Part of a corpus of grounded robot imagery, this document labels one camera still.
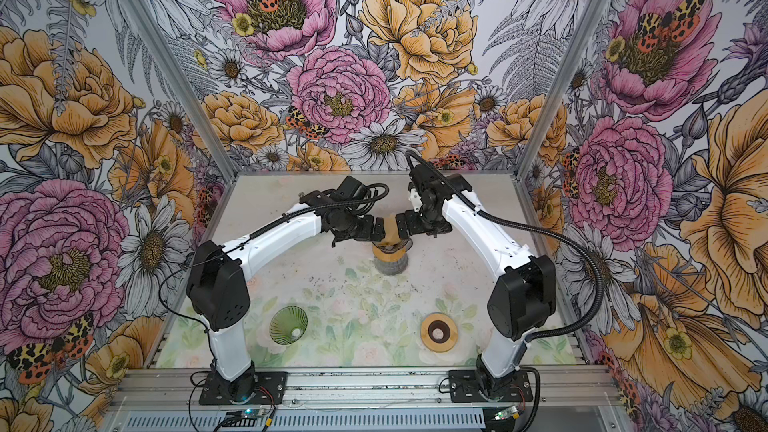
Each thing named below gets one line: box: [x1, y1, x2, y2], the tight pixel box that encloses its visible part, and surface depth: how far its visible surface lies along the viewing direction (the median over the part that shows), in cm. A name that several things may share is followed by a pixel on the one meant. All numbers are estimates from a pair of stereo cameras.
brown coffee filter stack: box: [376, 213, 401, 246], surface depth 88 cm
